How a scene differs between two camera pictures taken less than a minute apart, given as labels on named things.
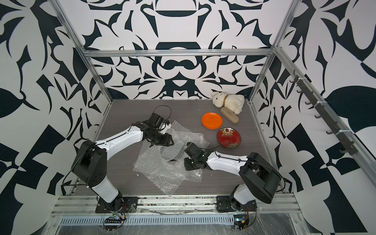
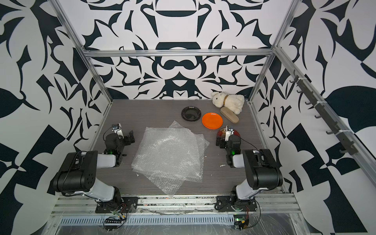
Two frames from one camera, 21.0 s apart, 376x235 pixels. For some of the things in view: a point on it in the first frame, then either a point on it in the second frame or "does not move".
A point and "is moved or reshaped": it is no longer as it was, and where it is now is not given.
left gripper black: [167, 140] -> [128, 141]
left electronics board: [113, 222] does not move
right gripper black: [186, 166] -> [223, 142]
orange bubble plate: [212, 120] does not move
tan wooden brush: [229, 115] does not move
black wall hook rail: [324, 113] does not move
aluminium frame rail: [84, 53] does not move
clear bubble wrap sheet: [181, 136] is moved or reshaped
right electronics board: [241, 221] does not move
